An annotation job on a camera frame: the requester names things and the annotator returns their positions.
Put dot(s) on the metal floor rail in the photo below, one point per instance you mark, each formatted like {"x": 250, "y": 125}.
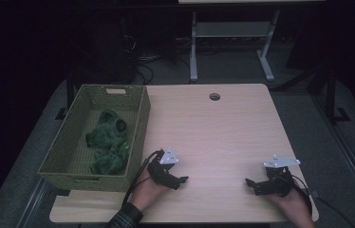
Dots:
{"x": 346, "y": 148}
{"x": 34, "y": 202}

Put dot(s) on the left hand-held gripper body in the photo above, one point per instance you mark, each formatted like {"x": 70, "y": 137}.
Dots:
{"x": 161, "y": 172}

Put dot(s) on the green fleece garment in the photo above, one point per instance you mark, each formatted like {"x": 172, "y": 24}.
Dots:
{"x": 107, "y": 142}

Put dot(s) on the white metal desk frame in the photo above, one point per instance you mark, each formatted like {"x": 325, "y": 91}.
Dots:
{"x": 232, "y": 30}

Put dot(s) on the green woven basket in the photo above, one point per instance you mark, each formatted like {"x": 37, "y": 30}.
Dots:
{"x": 102, "y": 148}

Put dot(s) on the black metal stand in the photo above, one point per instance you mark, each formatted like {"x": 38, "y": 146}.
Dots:
{"x": 69, "y": 91}
{"x": 332, "y": 95}

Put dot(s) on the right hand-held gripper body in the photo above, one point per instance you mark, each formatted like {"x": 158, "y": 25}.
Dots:
{"x": 276, "y": 183}

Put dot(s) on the person's right hand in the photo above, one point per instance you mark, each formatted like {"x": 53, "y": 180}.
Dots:
{"x": 294, "y": 207}

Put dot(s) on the person's left hand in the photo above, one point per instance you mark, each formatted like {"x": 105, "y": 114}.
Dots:
{"x": 148, "y": 193}

